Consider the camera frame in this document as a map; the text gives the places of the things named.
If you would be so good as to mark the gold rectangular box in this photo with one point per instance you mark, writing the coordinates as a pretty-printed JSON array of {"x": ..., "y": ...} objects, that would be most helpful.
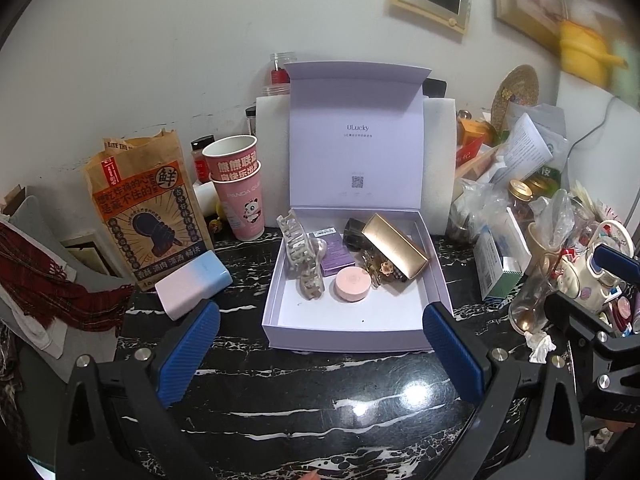
[{"x": 395, "y": 245}]

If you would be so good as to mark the red plaid scarf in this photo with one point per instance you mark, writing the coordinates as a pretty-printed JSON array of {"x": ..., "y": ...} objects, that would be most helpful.
[{"x": 50, "y": 285}]

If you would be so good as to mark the beige hair claw clip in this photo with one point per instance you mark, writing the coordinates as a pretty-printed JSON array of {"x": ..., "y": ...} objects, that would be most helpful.
[{"x": 300, "y": 255}]

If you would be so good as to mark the printed paper leaflet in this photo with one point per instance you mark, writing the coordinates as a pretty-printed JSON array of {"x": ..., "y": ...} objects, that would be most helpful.
[{"x": 525, "y": 145}]

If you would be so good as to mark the clear glass cup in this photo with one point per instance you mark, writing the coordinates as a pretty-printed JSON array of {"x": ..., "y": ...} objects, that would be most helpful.
[{"x": 530, "y": 305}]

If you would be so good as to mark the round woven mat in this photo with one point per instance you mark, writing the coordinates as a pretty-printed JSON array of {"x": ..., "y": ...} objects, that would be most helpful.
[{"x": 520, "y": 90}]

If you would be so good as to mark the white cabinet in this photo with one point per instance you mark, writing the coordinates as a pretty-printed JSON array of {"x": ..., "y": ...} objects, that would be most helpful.
[{"x": 590, "y": 115}]

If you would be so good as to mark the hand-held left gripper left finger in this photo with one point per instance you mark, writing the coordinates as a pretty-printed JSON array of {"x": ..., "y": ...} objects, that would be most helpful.
[{"x": 187, "y": 355}]

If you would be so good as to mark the white foam block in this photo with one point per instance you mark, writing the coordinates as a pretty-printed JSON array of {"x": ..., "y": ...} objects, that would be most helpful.
[{"x": 440, "y": 160}]

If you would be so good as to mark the yellow pot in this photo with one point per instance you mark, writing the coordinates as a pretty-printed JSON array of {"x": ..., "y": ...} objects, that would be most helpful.
[{"x": 582, "y": 50}]

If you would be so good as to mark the dark glossy square box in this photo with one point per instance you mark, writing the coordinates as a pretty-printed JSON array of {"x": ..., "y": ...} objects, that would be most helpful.
[{"x": 355, "y": 235}]

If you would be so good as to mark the clear plastic bag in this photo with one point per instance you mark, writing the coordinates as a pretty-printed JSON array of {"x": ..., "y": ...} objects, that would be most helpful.
[{"x": 475, "y": 210}]

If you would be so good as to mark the white paper roll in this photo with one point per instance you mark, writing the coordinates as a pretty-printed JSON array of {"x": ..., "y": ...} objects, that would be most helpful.
[{"x": 202, "y": 195}]

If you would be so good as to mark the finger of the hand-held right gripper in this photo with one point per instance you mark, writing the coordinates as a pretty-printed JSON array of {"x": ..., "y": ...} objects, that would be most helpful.
[
  {"x": 612, "y": 261},
  {"x": 575, "y": 320}
]

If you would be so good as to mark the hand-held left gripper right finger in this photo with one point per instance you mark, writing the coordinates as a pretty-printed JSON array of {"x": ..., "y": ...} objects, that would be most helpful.
[{"x": 452, "y": 360}]

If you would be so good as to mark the lavender gift box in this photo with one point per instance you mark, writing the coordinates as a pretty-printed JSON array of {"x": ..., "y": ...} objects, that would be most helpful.
[{"x": 350, "y": 150}]

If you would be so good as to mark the pink and blue power bank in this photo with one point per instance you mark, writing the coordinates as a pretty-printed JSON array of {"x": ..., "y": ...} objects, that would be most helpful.
[{"x": 192, "y": 282}]

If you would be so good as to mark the brown printed paper bag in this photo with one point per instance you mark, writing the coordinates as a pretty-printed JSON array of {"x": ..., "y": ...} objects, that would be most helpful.
[{"x": 145, "y": 220}]

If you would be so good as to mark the cream mug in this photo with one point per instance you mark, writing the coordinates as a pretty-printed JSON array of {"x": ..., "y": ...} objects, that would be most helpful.
[{"x": 537, "y": 242}]

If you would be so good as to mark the clear jar with red label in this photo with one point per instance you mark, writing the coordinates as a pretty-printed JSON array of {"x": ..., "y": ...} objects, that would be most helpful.
[{"x": 280, "y": 75}]

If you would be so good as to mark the person's left hand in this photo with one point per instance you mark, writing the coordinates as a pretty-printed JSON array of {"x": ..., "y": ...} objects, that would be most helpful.
[{"x": 310, "y": 475}]

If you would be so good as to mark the red paper cup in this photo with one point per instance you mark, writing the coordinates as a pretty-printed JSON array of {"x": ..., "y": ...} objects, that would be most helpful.
[{"x": 232, "y": 162}]

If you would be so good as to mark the small black box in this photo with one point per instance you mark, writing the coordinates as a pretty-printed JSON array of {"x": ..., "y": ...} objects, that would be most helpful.
[{"x": 436, "y": 87}]

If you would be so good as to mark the orange box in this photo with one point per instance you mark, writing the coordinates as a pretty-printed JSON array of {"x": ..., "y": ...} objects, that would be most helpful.
[{"x": 472, "y": 132}]

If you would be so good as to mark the small purple box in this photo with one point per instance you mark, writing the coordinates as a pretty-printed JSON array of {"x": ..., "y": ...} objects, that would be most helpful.
[{"x": 335, "y": 255}]

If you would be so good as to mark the gold flower hair clip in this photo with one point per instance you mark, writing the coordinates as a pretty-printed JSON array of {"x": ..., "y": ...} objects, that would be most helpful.
[{"x": 382, "y": 266}]

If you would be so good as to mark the pink round compact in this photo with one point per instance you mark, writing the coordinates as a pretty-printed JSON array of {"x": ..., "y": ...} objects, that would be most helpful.
[{"x": 352, "y": 285}]

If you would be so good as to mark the jar with gold lid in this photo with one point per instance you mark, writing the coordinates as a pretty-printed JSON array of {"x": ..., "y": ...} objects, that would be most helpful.
[{"x": 520, "y": 190}]

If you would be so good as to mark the red packet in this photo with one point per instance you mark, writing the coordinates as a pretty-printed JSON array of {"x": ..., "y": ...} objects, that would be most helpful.
[{"x": 467, "y": 155}]

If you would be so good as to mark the pink panda paper cup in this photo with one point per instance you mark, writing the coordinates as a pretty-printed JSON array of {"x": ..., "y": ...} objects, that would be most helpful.
[{"x": 242, "y": 210}]

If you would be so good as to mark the green and white carton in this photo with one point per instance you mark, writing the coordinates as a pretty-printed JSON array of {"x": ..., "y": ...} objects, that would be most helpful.
[{"x": 492, "y": 265}]

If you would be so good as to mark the red spice jar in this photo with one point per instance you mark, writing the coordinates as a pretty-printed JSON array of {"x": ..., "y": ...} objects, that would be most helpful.
[{"x": 200, "y": 165}]

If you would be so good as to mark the person's right hand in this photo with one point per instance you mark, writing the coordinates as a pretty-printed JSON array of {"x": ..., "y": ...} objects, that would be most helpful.
[{"x": 615, "y": 427}]

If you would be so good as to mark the beige storage box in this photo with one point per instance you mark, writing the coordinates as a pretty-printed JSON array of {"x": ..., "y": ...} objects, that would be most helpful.
[{"x": 87, "y": 255}]

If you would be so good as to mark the crumpled white tissue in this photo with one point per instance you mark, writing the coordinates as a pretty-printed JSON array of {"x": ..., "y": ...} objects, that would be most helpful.
[{"x": 540, "y": 345}]

